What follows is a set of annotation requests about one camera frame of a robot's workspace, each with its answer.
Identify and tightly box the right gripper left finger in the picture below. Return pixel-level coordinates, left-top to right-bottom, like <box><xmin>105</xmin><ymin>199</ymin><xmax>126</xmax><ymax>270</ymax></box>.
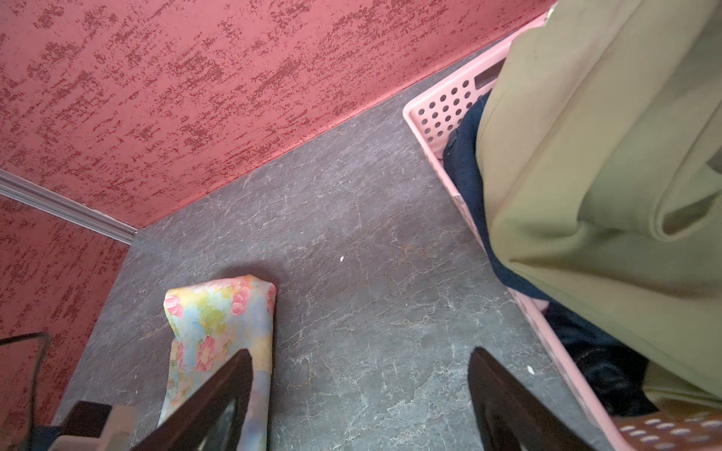
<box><xmin>133</xmin><ymin>350</ymin><xmax>253</xmax><ymax>450</ymax></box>

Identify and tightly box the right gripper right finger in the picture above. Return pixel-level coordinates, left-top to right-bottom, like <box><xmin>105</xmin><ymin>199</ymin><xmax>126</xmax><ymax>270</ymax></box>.
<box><xmin>467</xmin><ymin>347</ymin><xmax>591</xmax><ymax>450</ymax></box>

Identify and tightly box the floral pastel skirt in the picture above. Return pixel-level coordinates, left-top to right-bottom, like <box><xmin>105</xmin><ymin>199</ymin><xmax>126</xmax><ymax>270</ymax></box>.
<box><xmin>159</xmin><ymin>275</ymin><xmax>276</xmax><ymax>450</ymax></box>

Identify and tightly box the olive green skirt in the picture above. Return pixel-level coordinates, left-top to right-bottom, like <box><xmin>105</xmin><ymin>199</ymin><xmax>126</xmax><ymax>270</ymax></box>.
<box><xmin>477</xmin><ymin>1</ymin><xmax>721</xmax><ymax>416</ymax></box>

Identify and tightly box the dark blue skirt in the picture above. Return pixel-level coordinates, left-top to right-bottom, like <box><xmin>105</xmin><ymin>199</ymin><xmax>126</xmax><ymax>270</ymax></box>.
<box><xmin>443</xmin><ymin>95</ymin><xmax>658</xmax><ymax>417</ymax></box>

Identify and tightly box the pink plastic basket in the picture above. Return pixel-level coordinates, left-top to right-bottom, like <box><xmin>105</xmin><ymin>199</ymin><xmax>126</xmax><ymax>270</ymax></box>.
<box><xmin>402</xmin><ymin>11</ymin><xmax>721</xmax><ymax>450</ymax></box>

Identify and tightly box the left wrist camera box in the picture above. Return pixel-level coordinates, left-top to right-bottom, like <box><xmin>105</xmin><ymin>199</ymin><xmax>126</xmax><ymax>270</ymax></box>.
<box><xmin>49</xmin><ymin>401</ymin><xmax>138</xmax><ymax>451</ymax></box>

